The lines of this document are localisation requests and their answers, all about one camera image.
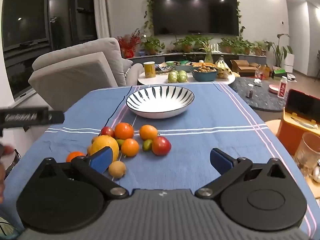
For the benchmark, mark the red berry plant red pot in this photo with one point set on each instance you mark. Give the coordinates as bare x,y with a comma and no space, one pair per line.
128,42

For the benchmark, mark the white bottle red label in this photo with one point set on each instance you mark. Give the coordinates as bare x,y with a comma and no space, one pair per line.
282,88

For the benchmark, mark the dark marble round table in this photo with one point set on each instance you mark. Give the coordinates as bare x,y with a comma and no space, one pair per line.
262,100

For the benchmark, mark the green box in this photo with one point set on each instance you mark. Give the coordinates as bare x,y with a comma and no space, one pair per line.
279,74

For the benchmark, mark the clear glass cup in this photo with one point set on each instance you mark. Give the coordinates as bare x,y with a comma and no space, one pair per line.
308,152

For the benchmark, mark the white tall appliance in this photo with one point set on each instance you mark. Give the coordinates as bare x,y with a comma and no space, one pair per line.
290,62

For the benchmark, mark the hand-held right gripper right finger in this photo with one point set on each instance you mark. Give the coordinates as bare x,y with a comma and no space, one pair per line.
220,161

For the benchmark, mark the white round coffee table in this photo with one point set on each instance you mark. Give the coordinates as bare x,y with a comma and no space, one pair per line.
160,80

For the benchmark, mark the white router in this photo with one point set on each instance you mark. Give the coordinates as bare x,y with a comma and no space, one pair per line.
215,48

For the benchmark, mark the pile of small longans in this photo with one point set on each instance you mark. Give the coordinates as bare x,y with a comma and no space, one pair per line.
205,70

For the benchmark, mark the green potted plant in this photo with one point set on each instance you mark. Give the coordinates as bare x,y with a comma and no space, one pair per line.
152,46
246,47
228,45
260,47
186,44

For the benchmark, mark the pack of green apples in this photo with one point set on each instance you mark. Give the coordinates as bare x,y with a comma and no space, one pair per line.
178,76

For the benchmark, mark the round wooden stool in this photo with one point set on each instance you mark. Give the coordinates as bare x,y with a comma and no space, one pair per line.
272,127

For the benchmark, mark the teal plastic basket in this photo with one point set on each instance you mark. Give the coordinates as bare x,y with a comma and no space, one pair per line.
183,68

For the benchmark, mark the glass vase with green plant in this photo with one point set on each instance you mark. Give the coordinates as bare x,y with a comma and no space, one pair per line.
208,58

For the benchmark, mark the person's left hand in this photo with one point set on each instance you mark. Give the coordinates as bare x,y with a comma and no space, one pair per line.
7,150

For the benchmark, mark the beige fabric sofa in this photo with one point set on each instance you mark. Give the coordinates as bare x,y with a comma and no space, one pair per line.
75,75

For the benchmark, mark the orange plastic basket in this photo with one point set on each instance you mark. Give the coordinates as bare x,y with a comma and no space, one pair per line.
200,64

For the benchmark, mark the blue striped tablecloth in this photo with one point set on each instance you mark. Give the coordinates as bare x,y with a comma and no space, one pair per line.
200,135

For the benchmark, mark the teal blue bowl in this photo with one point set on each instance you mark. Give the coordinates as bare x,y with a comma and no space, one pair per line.
203,77

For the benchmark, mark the black framed window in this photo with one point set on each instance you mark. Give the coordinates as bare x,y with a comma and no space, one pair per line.
25,12

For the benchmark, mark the open cardboard box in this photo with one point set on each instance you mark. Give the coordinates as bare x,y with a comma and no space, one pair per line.
243,67

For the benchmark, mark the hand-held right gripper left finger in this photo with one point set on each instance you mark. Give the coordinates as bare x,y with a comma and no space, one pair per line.
101,158

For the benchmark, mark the light curtain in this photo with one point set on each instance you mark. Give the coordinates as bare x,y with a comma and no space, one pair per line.
102,10

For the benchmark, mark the yellow canister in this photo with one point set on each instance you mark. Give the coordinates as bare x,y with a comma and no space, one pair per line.
150,69

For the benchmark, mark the orange storage case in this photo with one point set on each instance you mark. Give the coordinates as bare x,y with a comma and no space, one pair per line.
292,132

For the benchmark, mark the green oval fruit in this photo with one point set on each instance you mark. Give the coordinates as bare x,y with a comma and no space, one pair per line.
147,145
120,143

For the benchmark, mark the pink dish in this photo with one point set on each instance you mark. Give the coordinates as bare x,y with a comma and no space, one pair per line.
273,90

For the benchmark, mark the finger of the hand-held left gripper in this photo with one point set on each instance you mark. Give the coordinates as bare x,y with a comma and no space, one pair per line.
57,117

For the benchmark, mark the clear plastic snack bag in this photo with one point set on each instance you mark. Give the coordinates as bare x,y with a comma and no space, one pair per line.
262,72

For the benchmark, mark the green bowl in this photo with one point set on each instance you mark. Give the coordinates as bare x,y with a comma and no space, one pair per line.
170,63

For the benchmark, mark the tall leafy floor plant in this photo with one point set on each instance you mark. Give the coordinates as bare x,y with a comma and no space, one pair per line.
278,55

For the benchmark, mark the pile of snack wrappers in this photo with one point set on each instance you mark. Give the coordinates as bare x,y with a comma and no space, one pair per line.
162,67

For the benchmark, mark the bunch of bananas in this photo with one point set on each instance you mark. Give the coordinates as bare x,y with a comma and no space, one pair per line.
222,66

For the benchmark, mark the large red apple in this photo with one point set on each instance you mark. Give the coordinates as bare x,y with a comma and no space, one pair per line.
161,145

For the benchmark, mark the orange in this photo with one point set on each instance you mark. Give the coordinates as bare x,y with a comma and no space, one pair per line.
124,130
130,147
74,156
148,132

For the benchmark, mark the small spice jar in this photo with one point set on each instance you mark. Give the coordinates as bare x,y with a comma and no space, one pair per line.
249,93

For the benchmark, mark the small red apple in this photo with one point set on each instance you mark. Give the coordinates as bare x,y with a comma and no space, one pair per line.
107,131

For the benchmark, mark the white tissue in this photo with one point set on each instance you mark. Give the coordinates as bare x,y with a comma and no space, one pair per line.
257,82

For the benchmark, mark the grey television cabinet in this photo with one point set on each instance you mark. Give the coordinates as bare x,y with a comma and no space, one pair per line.
250,58

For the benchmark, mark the white robot vacuum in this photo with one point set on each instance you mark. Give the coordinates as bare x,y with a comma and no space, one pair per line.
291,77

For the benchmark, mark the white bowl with dark stripes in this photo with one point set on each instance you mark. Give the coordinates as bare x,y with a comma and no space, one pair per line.
160,105

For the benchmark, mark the grey sofa pillow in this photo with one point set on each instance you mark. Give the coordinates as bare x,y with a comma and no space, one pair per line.
126,65

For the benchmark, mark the black wall television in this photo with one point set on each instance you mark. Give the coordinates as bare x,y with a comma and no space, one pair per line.
195,12

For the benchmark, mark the yellow mango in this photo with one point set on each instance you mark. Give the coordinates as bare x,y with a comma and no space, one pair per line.
105,142

